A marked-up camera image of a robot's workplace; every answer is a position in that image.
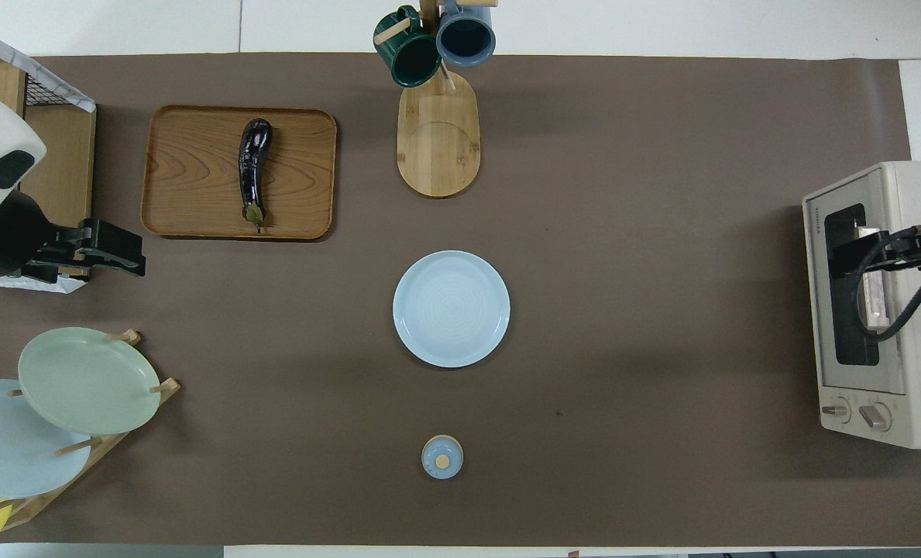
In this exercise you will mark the dark purple eggplant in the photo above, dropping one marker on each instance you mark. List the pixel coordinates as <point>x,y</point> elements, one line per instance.
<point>252,167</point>

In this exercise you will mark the beige toaster oven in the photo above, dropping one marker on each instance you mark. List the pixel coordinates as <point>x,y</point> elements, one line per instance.
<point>913,333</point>

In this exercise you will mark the pale green plate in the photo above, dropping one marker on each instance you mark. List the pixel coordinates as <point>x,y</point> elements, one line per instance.
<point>84,380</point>

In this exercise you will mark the light blue racked plate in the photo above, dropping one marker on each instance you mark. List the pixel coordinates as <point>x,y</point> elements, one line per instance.
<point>3,457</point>

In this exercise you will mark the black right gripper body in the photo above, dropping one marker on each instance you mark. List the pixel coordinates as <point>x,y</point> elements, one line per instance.
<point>840,256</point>

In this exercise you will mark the dark green mug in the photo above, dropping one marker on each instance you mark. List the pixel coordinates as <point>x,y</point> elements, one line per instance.
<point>410,58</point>

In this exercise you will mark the blue mug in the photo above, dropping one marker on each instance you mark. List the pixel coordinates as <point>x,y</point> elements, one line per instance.
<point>466,39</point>

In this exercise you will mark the white patterned cloth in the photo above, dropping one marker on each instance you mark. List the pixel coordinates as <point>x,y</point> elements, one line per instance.
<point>57,285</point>

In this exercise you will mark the brown table mat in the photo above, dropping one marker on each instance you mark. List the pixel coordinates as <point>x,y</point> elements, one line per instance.
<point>646,232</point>

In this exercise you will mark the rectangular wooden tray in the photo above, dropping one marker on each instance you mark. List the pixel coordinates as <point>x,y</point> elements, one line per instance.
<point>189,170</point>

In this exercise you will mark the wooden plate rack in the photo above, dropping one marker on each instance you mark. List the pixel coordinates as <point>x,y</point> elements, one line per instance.
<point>162,387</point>

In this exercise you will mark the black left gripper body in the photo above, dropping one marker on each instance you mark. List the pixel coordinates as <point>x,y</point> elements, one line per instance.
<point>111,248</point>

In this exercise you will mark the wooden mug tree stand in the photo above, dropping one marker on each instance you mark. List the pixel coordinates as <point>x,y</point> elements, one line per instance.
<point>438,147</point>

